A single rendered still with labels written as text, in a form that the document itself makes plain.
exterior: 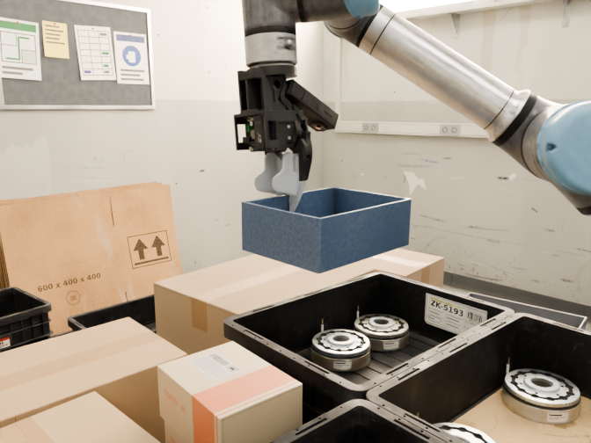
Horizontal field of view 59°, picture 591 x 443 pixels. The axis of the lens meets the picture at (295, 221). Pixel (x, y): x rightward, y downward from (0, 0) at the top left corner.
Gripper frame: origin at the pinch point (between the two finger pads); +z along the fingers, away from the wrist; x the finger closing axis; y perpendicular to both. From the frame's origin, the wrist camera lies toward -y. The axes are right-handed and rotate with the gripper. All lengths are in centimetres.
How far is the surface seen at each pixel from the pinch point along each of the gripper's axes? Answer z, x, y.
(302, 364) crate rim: 19.9, 10.2, 9.3
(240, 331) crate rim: 18.6, -3.7, 8.9
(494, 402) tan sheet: 31.2, 23.7, -16.8
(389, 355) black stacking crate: 29.4, 3.6, -17.7
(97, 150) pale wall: -13, -253, -76
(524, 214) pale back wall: 45, -86, -280
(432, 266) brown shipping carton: 26, -17, -64
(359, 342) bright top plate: 25.9, 1.2, -12.6
